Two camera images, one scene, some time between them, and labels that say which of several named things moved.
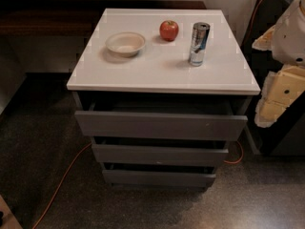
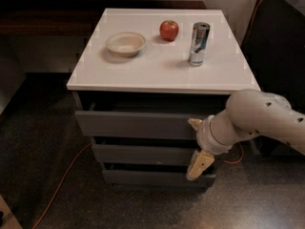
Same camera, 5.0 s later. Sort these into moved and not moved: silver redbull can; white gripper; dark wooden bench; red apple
Moved: white gripper
Not moved: silver redbull can; red apple; dark wooden bench
